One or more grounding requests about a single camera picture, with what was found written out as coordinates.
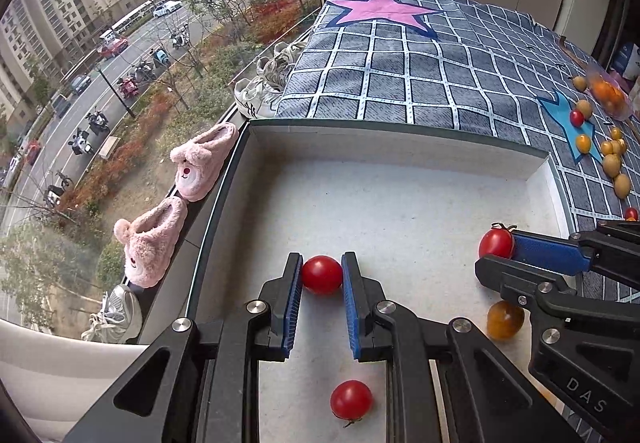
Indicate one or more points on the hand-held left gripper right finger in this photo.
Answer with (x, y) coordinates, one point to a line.
(350, 308)

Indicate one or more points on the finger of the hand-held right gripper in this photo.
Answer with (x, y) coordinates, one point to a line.
(520, 280)
(550, 253)

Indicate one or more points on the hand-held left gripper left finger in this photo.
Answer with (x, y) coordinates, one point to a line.
(292, 308)

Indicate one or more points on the red cherry tomato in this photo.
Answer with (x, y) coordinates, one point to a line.
(631, 213)
(495, 244)
(576, 118)
(322, 274)
(351, 400)

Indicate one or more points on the yellow cherry tomato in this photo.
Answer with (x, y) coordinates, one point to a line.
(583, 142)
(502, 321)
(606, 148)
(616, 133)

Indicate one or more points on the white shallow box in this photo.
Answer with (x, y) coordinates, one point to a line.
(400, 203)

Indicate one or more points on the brown longan fruit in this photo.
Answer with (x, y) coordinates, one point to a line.
(620, 147)
(580, 83)
(622, 184)
(584, 109)
(611, 164)

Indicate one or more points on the pink fluffy slipper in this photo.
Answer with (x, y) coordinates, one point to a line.
(150, 243)
(200, 163)

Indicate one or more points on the clear glass bowl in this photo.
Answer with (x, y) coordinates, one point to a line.
(627, 108)

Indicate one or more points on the large orange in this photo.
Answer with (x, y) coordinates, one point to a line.
(603, 91)

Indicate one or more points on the grey and white sneaker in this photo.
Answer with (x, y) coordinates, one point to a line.
(112, 315)

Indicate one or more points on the curved wooden stick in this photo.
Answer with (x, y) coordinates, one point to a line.
(572, 54)

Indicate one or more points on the blue and white bag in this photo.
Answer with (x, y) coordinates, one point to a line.
(627, 60)

